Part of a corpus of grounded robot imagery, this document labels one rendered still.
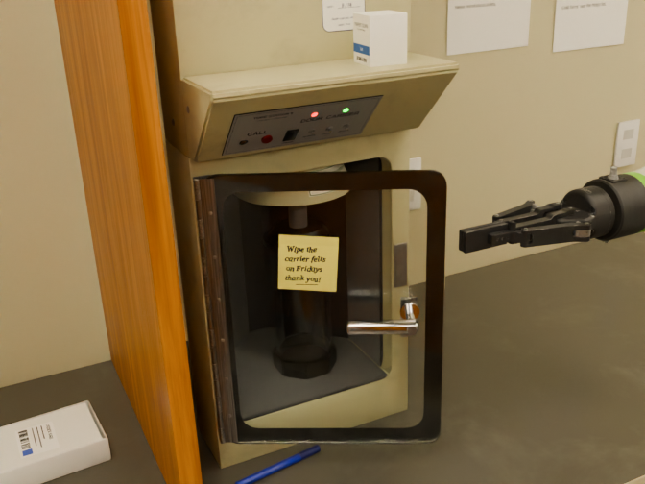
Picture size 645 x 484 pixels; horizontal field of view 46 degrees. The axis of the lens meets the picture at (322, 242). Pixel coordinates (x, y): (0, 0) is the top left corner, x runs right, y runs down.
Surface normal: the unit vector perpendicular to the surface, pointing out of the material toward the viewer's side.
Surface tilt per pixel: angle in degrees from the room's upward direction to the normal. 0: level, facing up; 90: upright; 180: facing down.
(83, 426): 0
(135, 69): 90
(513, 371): 0
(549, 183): 90
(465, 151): 90
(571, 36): 90
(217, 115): 135
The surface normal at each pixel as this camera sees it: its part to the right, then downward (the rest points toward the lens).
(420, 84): 0.33, 0.88
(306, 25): 0.43, 0.32
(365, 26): -0.93, 0.16
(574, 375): -0.04, -0.93
